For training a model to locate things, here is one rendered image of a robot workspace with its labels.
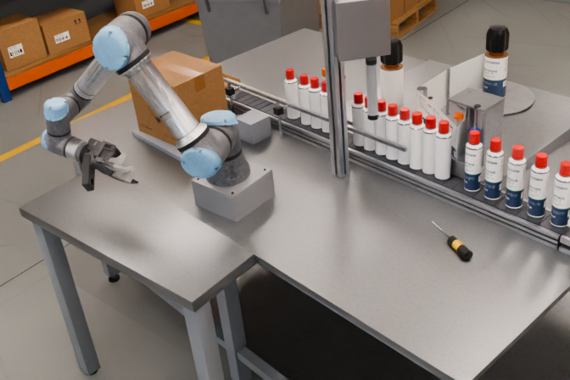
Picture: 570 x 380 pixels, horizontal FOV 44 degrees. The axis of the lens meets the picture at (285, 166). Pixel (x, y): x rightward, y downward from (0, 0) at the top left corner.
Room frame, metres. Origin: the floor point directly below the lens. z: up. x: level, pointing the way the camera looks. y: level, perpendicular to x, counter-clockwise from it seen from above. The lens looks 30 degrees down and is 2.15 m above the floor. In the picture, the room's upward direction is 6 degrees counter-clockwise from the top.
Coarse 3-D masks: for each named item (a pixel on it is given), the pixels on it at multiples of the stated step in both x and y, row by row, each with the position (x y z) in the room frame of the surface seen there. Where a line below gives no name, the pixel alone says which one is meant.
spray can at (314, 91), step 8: (312, 80) 2.43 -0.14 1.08; (312, 88) 2.43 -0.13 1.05; (320, 88) 2.43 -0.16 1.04; (312, 96) 2.42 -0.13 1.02; (312, 104) 2.42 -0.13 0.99; (320, 104) 2.42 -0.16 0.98; (320, 112) 2.42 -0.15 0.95; (312, 120) 2.43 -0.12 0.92; (320, 120) 2.42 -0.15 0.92; (312, 128) 2.43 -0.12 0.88; (320, 128) 2.42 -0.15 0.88
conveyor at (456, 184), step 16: (240, 96) 2.81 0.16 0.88; (256, 96) 2.79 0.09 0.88; (272, 112) 2.61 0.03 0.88; (304, 128) 2.44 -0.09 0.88; (352, 144) 2.28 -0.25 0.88; (384, 160) 2.14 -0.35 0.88; (432, 176) 2.00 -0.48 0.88; (464, 192) 1.89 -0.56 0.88; (480, 192) 1.88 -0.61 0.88; (496, 208) 1.79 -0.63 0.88; (544, 224) 1.68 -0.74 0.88
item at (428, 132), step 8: (432, 120) 2.02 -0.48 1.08; (424, 128) 2.03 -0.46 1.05; (432, 128) 2.02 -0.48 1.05; (424, 136) 2.02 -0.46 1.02; (432, 136) 2.01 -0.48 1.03; (424, 144) 2.02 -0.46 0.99; (432, 144) 2.01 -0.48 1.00; (424, 152) 2.02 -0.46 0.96; (432, 152) 2.01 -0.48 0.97; (424, 160) 2.02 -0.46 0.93; (432, 160) 2.01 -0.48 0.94; (424, 168) 2.02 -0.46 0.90; (432, 168) 2.01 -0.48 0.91
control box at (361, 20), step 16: (336, 0) 2.12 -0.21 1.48; (352, 0) 2.10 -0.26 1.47; (368, 0) 2.09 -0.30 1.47; (384, 0) 2.10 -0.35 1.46; (336, 16) 2.09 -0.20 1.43; (352, 16) 2.09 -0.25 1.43; (368, 16) 2.09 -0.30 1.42; (384, 16) 2.10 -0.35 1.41; (336, 32) 2.09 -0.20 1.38; (352, 32) 2.09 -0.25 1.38; (368, 32) 2.09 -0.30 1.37; (384, 32) 2.10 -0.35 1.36; (336, 48) 2.11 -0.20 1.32; (352, 48) 2.09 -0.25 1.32; (368, 48) 2.09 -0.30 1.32; (384, 48) 2.10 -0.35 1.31
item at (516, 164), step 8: (512, 152) 1.79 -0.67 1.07; (520, 152) 1.77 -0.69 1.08; (512, 160) 1.78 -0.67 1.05; (520, 160) 1.77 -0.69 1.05; (512, 168) 1.77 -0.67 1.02; (520, 168) 1.76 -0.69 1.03; (512, 176) 1.77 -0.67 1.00; (520, 176) 1.76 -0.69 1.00; (512, 184) 1.77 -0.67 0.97; (520, 184) 1.76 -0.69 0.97; (512, 192) 1.77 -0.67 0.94; (520, 192) 1.76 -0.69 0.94; (512, 200) 1.76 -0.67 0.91; (520, 200) 1.76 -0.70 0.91; (512, 208) 1.76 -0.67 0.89; (520, 208) 1.77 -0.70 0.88
